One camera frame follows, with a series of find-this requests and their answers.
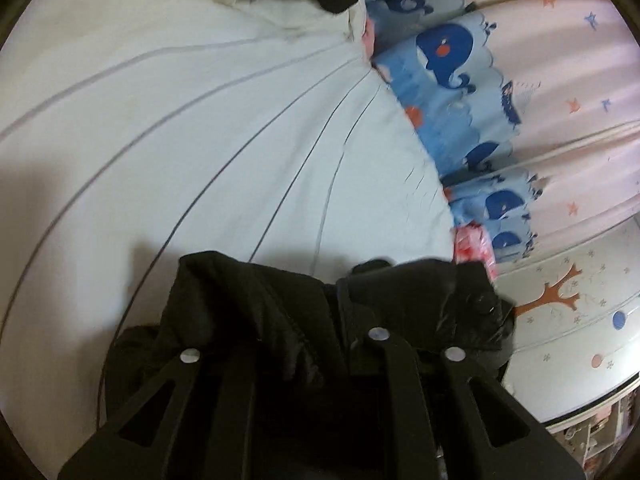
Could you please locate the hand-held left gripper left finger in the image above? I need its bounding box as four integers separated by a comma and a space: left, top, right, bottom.
57, 347, 256, 480

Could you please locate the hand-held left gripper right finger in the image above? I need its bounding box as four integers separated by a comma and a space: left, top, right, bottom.
350, 327, 586, 480

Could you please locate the black puffer jacket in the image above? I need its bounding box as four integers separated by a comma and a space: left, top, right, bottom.
97, 251, 516, 480

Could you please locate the pink checked cloth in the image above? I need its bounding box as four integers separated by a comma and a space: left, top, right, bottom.
452, 225, 501, 281

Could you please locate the white shelf unit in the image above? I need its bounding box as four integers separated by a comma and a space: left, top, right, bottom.
547, 375, 640, 480

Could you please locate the white striped duvet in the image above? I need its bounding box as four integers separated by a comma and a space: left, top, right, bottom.
0, 0, 458, 471

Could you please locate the whale print curtain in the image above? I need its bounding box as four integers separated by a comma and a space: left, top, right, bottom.
362, 0, 640, 266

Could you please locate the small pink cloth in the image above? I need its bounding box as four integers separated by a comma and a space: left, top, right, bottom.
361, 17, 378, 56

